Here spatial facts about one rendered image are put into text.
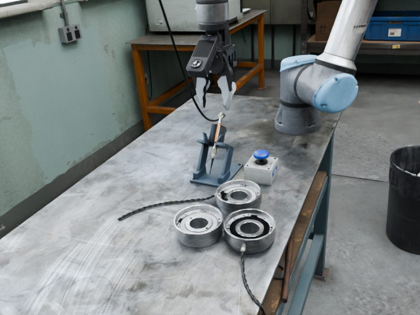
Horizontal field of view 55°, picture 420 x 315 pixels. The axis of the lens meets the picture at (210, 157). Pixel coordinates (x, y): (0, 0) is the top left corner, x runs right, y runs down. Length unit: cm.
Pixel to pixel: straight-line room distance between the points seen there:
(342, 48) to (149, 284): 77
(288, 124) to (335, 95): 22
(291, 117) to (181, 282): 70
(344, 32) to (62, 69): 194
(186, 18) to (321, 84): 209
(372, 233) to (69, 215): 160
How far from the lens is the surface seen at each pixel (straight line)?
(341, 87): 114
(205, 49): 95
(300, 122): 128
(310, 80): 117
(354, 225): 226
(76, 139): 284
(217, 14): 95
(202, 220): 88
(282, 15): 463
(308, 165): 112
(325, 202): 168
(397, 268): 206
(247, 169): 102
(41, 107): 261
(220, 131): 103
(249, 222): 85
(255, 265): 80
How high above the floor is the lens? 134
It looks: 27 degrees down
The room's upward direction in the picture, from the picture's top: 5 degrees counter-clockwise
